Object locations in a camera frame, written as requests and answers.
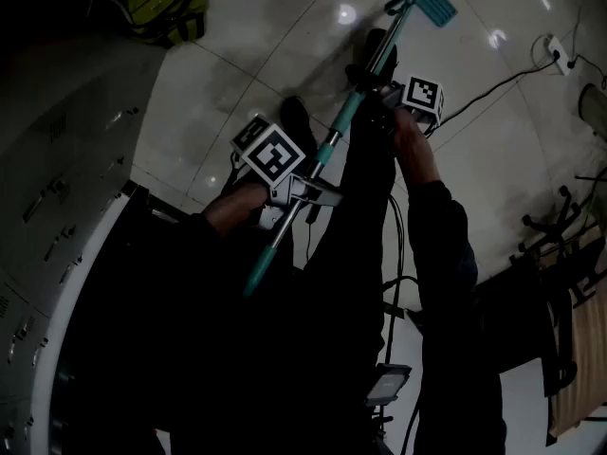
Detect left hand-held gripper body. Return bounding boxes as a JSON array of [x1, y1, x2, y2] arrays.
[[230, 115, 312, 230]]

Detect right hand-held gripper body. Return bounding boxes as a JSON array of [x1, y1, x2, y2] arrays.
[[378, 76, 446, 135]]

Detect teal mop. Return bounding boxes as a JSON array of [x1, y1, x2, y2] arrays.
[[242, 0, 459, 298]]

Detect person's left forearm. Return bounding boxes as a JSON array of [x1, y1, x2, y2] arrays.
[[192, 182, 271, 241]]

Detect person's right forearm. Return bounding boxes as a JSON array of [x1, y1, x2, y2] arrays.
[[391, 109, 459, 217]]

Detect person's left black shoe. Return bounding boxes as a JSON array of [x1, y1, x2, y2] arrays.
[[279, 96, 318, 160]]

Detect person's black trousers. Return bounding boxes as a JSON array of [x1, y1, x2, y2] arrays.
[[284, 97, 404, 455]]

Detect white power strip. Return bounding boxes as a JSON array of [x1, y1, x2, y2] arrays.
[[544, 35, 573, 76]]

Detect metal mesh waste bin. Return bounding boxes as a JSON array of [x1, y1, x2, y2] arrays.
[[579, 82, 607, 137]]

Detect yellow-green backpack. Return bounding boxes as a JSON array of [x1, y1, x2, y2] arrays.
[[92, 0, 209, 49]]

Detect black tripod stand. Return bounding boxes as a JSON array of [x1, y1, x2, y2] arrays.
[[575, 166, 607, 184]]

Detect black waist-mounted device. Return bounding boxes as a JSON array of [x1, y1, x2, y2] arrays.
[[364, 362, 413, 407]]

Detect grey metal locker cabinet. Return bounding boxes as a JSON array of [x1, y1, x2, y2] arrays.
[[0, 40, 167, 455]]

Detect beige wooden desk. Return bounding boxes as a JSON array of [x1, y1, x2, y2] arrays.
[[554, 234, 607, 440]]

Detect long black power cable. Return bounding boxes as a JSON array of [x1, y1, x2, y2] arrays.
[[424, 57, 561, 137]]

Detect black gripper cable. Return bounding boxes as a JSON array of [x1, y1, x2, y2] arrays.
[[383, 194, 407, 367]]

